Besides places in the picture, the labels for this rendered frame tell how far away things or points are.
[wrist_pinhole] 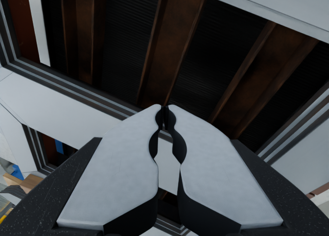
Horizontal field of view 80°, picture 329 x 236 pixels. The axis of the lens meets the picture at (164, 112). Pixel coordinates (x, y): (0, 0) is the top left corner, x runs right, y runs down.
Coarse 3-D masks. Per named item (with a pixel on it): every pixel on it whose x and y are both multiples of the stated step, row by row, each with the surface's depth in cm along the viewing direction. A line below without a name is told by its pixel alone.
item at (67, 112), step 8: (48, 88) 41; (56, 96) 42; (64, 96) 41; (56, 104) 43; (64, 104) 42; (72, 104) 42; (80, 104) 41; (56, 112) 45; (64, 112) 44; (72, 112) 43; (80, 112) 42; (56, 120) 47; (64, 120) 46; (72, 120) 45; (80, 120) 44; (56, 128) 49; (64, 128) 48; (72, 128) 47; (80, 128) 46; (56, 136) 52; (64, 136) 51; (72, 136) 49; (80, 136) 48; (72, 144) 52; (80, 144) 50
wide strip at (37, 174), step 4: (24, 172) 76; (28, 172) 75; (32, 172) 74; (36, 172) 72; (40, 172) 71; (40, 176) 74; (44, 176) 72; (152, 228) 70; (156, 228) 69; (148, 232) 74; (152, 232) 72; (156, 232) 71; (160, 232) 70; (164, 232) 69
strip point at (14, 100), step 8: (8, 80) 44; (16, 80) 43; (0, 88) 46; (8, 88) 45; (16, 88) 44; (0, 96) 49; (8, 96) 47; (16, 96) 46; (8, 104) 50; (16, 104) 48; (16, 112) 51; (24, 112) 49; (24, 120) 52
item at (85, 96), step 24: (0, 0) 35; (240, 0) 23; (0, 24) 37; (288, 24) 24; (0, 48) 40; (0, 72) 43; (24, 72) 42; (48, 72) 42; (72, 96) 41; (96, 96) 42; (312, 96) 29; (288, 120) 32; (312, 120) 29; (264, 144) 37; (288, 144) 32; (48, 168) 72
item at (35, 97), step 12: (24, 84) 43; (36, 84) 41; (24, 96) 45; (36, 96) 44; (48, 96) 43; (36, 108) 47; (48, 108) 45; (36, 120) 50; (48, 120) 48; (48, 132) 52
